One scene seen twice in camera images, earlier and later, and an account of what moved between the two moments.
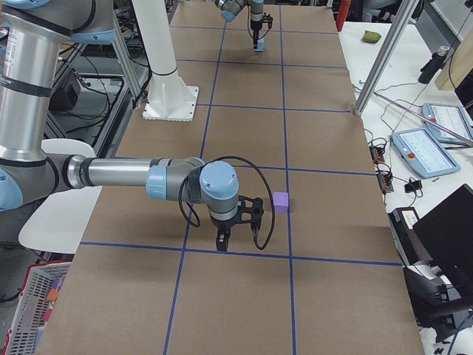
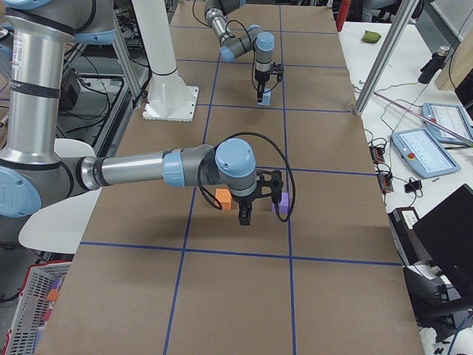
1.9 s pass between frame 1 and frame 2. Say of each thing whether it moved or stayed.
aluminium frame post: stayed
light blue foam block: moved
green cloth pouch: stayed
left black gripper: moved
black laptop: stayed
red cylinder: stayed
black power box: stayed
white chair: stayed
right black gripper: moved
